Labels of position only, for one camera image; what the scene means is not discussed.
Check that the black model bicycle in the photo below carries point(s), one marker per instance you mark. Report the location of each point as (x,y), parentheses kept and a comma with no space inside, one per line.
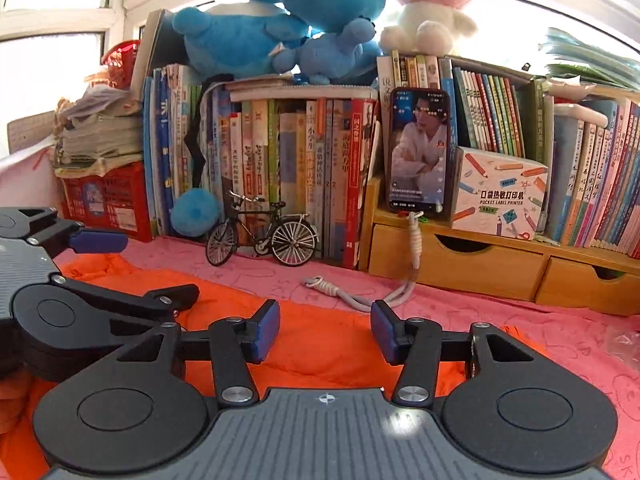
(295,245)

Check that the clear plastic bag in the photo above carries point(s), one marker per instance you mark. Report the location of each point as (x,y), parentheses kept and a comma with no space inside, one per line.
(622,342)

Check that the white cylindrical tube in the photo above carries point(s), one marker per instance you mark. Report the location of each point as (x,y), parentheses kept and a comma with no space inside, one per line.
(580,115)

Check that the blue dolphin plush toy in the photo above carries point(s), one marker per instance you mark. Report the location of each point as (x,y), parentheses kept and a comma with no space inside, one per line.
(325,55)

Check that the wooden desk organizer with drawers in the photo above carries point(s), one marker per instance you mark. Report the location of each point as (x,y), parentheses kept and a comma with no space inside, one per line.
(480,265)

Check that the pink bunny-print blanket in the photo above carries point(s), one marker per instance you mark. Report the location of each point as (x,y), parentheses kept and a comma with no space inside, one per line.
(500,310)

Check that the red plastic crate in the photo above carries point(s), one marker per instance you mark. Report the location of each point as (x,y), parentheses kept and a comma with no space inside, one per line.
(110,200)

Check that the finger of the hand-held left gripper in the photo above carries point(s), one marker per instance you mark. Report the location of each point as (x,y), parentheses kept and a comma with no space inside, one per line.
(100,241)
(175,296)

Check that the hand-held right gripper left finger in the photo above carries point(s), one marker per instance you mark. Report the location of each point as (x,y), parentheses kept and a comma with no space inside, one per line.
(265,330)

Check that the blue cat plush toy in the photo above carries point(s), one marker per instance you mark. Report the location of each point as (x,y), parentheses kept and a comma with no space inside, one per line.
(235,40)

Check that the row of pale-spine books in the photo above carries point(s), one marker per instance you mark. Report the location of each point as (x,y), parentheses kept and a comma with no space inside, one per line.
(400,70)

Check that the white paper sheet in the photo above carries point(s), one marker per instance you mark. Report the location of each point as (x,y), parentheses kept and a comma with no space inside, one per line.
(25,185)

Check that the stack of paper booklets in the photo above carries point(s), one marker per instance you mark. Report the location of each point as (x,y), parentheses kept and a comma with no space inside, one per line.
(100,135)

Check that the stack of green folders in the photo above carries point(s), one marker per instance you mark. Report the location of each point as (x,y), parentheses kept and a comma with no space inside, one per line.
(590,60)

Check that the row of large upright books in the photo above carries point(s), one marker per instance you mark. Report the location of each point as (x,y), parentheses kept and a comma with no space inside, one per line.
(300,160)

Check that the orange down jacket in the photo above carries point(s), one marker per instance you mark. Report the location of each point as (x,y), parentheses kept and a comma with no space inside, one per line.
(310,340)

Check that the row of slim pastel books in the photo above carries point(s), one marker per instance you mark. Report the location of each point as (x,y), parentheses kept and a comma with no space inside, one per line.
(600,185)

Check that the boxed set of thin books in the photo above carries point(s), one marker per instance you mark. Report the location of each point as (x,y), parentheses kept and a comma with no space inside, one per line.
(490,110)

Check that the white pencil-print box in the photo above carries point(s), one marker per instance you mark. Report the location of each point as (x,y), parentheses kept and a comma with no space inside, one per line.
(500,200)

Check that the blue plush ball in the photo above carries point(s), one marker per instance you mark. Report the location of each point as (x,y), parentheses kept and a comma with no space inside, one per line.
(195,212)

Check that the grid-pattern board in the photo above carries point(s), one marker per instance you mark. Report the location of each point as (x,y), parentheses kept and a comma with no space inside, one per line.
(30,135)

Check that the black smartphone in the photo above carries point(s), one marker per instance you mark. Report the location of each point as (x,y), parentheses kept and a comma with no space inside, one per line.
(417,160)

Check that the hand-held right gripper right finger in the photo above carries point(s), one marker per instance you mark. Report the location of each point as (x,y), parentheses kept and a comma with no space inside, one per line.
(385,330)

